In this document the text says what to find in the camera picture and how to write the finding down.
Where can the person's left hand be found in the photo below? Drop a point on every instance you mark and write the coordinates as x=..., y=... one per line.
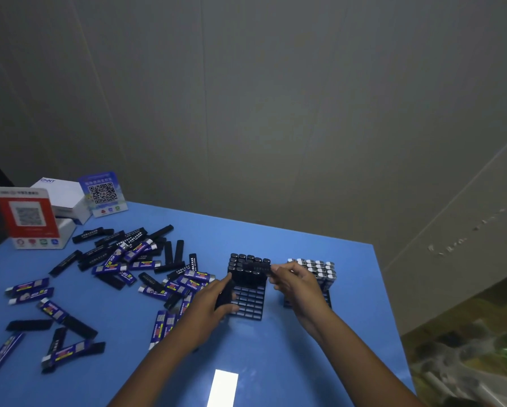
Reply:
x=204, y=311

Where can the person's right hand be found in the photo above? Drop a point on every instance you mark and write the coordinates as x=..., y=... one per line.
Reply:
x=304, y=292

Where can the black grid tray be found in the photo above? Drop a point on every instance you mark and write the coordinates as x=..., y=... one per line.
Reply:
x=327, y=298
x=249, y=305

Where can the black slim lighter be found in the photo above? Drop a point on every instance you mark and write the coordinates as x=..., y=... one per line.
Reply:
x=225, y=298

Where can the row of blue lighters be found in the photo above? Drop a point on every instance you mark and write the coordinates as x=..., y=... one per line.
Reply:
x=321, y=271

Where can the black white-printed lighter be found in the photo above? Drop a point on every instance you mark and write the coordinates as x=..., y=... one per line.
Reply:
x=257, y=267

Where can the row of black lighters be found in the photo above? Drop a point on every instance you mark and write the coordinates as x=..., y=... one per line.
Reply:
x=245, y=275

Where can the pile of mixed lighters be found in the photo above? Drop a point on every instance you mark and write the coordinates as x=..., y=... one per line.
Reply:
x=109, y=269

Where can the person's left forearm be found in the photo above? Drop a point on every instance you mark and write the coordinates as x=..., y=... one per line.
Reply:
x=151, y=368

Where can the person's right forearm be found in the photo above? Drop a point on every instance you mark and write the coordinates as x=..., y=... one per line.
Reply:
x=363, y=368

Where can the blue code sign stand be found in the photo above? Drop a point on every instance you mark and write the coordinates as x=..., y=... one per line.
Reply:
x=102, y=194

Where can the crumpled clear plastic bags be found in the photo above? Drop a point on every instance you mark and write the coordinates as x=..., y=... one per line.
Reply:
x=469, y=364

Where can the white cardboard box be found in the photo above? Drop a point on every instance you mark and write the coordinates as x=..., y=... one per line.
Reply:
x=62, y=194

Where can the red code sign stand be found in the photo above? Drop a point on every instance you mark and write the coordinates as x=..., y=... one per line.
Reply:
x=26, y=216

